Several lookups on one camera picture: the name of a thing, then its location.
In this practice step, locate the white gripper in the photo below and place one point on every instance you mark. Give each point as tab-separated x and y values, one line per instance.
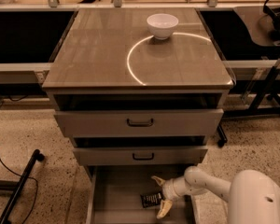
169	189

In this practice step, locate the black rxbar chocolate bar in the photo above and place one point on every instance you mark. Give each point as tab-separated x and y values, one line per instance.
152	199

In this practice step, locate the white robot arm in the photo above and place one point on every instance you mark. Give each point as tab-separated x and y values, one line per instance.
252	197

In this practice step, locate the bottom drawer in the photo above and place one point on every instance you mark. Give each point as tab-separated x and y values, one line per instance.
116	196

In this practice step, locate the drawer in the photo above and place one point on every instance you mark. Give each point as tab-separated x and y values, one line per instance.
98	115
116	196
118	151

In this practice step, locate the top drawer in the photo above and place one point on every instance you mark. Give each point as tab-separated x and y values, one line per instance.
98	115

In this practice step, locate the middle drawer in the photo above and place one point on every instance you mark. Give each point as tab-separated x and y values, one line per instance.
118	151

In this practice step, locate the grey drawer cabinet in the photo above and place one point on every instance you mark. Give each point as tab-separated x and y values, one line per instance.
111	51

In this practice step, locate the black caster leg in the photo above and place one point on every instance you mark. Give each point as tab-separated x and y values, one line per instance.
222	136

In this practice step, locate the black stand leg left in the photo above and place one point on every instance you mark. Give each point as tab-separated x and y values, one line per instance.
15	187

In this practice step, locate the white ceramic bowl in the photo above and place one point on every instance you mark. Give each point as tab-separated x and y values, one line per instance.
162	25

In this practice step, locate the black middle drawer handle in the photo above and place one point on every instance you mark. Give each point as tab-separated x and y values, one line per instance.
146	157

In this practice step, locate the black drawer handle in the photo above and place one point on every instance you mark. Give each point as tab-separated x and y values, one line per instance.
146	157
137	123

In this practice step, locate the black top drawer handle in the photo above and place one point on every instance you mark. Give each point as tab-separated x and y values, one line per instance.
137	123

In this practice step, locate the black table frame right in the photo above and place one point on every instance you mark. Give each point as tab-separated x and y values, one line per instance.
253	110

